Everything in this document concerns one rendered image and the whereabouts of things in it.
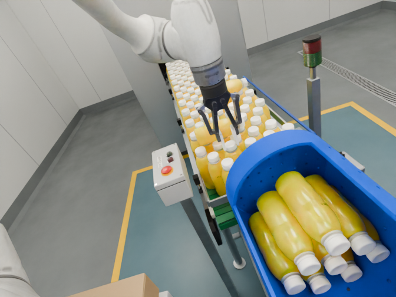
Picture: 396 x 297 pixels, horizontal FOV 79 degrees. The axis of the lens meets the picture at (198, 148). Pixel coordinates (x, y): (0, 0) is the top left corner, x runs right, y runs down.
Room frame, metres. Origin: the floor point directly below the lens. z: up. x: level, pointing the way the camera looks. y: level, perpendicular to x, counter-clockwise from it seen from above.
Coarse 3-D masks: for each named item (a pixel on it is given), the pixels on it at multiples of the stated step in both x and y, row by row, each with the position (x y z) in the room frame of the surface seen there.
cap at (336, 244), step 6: (336, 234) 0.21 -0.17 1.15; (330, 240) 0.21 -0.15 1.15; (336, 240) 0.20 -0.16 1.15; (342, 240) 0.20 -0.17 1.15; (330, 246) 0.20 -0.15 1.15; (336, 246) 0.20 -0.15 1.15; (342, 246) 0.20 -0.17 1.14; (348, 246) 0.20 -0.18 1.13; (330, 252) 0.20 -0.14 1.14; (336, 252) 0.20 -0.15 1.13; (342, 252) 0.20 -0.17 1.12
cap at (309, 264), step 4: (304, 256) 0.22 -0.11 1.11; (308, 256) 0.21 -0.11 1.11; (312, 256) 0.21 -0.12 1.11; (300, 260) 0.21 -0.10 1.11; (304, 260) 0.21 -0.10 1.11; (308, 260) 0.21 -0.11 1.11; (312, 260) 0.21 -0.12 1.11; (316, 260) 0.20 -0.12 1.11; (296, 264) 0.22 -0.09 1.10; (300, 264) 0.21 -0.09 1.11; (304, 264) 0.21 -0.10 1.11; (308, 264) 0.20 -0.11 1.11; (312, 264) 0.20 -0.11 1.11; (316, 264) 0.20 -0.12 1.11; (320, 264) 0.20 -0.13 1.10; (300, 268) 0.21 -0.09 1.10; (304, 268) 0.20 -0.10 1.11; (308, 268) 0.20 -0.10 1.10; (312, 268) 0.20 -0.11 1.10; (316, 268) 0.20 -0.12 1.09; (304, 272) 0.20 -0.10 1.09; (308, 272) 0.20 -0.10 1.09; (312, 272) 0.20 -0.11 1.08
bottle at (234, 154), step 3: (237, 147) 0.65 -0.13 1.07; (234, 150) 0.63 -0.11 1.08; (237, 150) 0.63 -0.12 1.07; (240, 150) 0.64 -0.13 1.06; (225, 153) 0.65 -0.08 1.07; (228, 153) 0.63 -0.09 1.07; (231, 153) 0.63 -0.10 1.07; (234, 153) 0.62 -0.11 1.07; (237, 153) 0.62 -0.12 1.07; (240, 153) 0.63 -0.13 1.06; (225, 156) 0.64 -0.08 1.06; (228, 156) 0.63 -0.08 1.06; (231, 156) 0.62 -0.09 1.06; (234, 156) 0.62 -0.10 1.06; (237, 156) 0.62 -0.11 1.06; (234, 159) 0.62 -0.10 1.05
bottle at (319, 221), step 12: (276, 180) 0.37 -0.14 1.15; (288, 180) 0.35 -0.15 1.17; (300, 180) 0.34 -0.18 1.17; (288, 192) 0.32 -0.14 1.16; (300, 192) 0.31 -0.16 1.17; (312, 192) 0.30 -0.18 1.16; (288, 204) 0.31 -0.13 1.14; (300, 204) 0.29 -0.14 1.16; (312, 204) 0.27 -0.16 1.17; (324, 204) 0.27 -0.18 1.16; (300, 216) 0.27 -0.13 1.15; (312, 216) 0.25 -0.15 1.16; (324, 216) 0.24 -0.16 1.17; (336, 216) 0.24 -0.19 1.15; (312, 228) 0.24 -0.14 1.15; (324, 228) 0.23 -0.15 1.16; (336, 228) 0.22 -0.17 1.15; (324, 240) 0.22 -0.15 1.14
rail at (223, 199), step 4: (220, 196) 0.55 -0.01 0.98; (224, 196) 0.55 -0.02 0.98; (212, 200) 0.55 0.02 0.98; (216, 200) 0.55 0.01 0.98; (220, 200) 0.55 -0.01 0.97; (224, 200) 0.55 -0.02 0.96; (228, 200) 0.55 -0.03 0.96; (212, 204) 0.55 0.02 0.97; (216, 204) 0.55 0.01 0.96; (220, 204) 0.55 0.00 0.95
